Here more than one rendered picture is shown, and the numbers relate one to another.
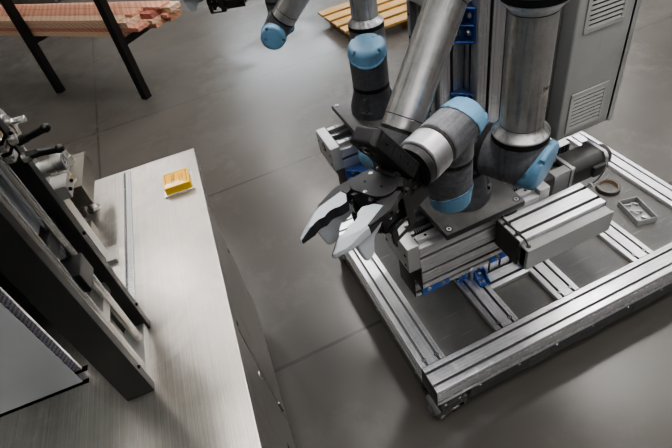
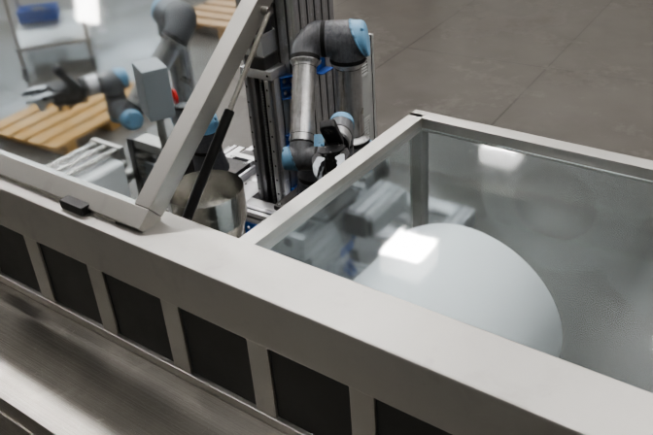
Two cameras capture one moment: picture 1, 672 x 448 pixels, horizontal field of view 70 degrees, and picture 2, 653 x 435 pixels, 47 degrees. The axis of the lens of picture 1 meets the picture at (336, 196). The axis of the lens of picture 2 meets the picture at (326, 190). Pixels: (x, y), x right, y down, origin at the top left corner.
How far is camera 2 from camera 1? 157 cm
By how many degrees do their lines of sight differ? 34
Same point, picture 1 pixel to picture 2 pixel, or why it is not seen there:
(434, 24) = (306, 81)
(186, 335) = not seen: hidden behind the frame
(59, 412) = not seen: hidden behind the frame
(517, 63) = (348, 96)
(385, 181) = (336, 147)
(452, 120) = (344, 120)
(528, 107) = (357, 120)
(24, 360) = not seen: hidden behind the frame
